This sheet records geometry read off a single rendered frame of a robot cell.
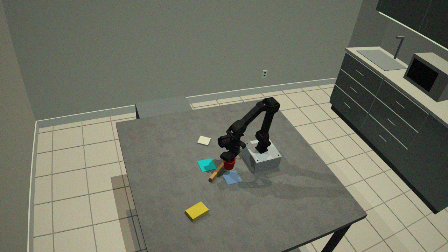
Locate cream flat square tile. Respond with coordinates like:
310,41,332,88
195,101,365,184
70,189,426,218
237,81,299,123
197,136,211,146

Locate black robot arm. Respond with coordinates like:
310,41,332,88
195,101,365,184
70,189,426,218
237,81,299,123
218,97,280,154

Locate tan wooden plank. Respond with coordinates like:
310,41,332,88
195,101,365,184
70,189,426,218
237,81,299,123
209,162,224,183

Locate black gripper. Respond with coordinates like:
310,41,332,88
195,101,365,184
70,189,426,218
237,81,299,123
220,141,246,162

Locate red cup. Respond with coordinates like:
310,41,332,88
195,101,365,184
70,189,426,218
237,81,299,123
223,158,236,170

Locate yellow rectangular block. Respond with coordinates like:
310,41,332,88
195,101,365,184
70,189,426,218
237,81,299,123
185,202,209,222

